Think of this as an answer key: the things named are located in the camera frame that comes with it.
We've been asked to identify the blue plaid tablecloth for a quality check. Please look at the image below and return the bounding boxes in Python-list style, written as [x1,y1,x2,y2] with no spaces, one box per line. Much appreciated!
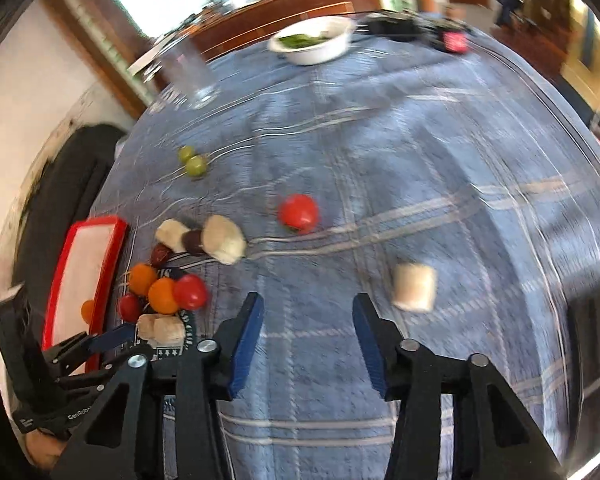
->
[87,35,600,480]

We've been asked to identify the green vegetables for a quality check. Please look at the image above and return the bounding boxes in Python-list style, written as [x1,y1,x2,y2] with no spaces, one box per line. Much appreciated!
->
[280,32,331,48]

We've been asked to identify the white bowl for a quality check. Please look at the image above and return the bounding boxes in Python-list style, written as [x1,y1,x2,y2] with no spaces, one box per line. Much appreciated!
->
[267,16,357,66]

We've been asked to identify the wooden counter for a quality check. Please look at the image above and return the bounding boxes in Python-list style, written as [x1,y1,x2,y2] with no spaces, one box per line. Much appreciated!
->
[200,0,381,61]

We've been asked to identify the small red tomato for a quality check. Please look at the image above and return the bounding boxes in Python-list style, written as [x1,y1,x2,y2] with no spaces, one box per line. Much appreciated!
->
[118,294,143,322]

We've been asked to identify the beige porous chunk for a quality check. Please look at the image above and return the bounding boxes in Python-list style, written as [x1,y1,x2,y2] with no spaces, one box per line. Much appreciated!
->
[391,262,438,312]
[136,314,157,346]
[152,316,186,347]
[156,219,191,253]
[202,215,247,265]

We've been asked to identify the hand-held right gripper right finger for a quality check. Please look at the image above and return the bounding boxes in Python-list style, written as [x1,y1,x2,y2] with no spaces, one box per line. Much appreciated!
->
[352,292,566,480]

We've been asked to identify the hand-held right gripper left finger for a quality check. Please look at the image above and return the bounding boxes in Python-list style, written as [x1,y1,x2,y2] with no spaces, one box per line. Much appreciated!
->
[50,291,266,480]

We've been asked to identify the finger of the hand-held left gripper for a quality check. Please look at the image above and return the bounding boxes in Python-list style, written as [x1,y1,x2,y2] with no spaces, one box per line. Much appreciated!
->
[44,323,137,366]
[56,355,129,389]

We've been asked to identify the person's left hand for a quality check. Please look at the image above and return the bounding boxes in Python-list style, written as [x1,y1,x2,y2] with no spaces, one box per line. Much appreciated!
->
[26,431,70,468]

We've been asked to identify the red and black device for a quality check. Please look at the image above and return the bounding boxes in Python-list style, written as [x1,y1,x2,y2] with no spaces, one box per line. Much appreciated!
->
[432,22,468,55]

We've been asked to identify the small orange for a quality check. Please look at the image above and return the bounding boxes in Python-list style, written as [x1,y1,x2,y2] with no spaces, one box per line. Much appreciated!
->
[129,263,159,295]
[147,278,180,313]

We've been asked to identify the clear drinking glass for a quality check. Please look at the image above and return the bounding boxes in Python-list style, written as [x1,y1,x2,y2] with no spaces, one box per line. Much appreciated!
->
[157,37,221,111]

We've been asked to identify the dark purple fruit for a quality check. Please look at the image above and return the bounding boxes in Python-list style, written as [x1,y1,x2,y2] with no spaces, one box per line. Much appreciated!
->
[182,230,206,255]

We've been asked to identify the red rimmed white tray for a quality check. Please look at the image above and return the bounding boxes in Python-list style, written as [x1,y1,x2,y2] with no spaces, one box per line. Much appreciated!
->
[42,216,128,367]

